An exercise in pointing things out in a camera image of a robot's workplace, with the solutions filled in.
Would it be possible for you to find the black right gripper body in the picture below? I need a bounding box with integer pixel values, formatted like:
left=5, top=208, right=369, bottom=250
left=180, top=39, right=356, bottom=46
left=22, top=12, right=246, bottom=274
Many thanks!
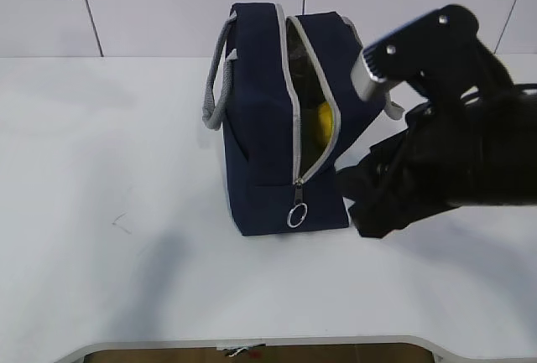
left=336, top=101, right=536, bottom=238

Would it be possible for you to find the yellow pear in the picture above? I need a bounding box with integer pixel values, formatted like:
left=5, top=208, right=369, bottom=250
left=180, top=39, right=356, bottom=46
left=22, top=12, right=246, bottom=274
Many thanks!
left=316, top=101, right=334, bottom=146

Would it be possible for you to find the navy blue lunch bag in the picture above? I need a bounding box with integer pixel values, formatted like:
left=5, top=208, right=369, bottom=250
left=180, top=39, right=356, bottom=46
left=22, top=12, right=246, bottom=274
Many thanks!
left=202, top=3, right=404, bottom=236

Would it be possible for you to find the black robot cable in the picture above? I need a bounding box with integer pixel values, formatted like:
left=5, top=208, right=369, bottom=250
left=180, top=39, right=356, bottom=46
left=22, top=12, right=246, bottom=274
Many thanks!
left=456, top=44, right=537, bottom=106

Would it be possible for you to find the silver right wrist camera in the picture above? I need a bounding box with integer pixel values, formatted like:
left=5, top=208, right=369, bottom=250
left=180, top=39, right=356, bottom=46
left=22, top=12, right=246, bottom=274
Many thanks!
left=351, top=4, right=479, bottom=101

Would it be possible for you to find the white tape with wires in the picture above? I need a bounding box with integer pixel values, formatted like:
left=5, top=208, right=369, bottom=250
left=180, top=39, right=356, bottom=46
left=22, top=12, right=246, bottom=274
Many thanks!
left=216, top=343, right=267, bottom=359

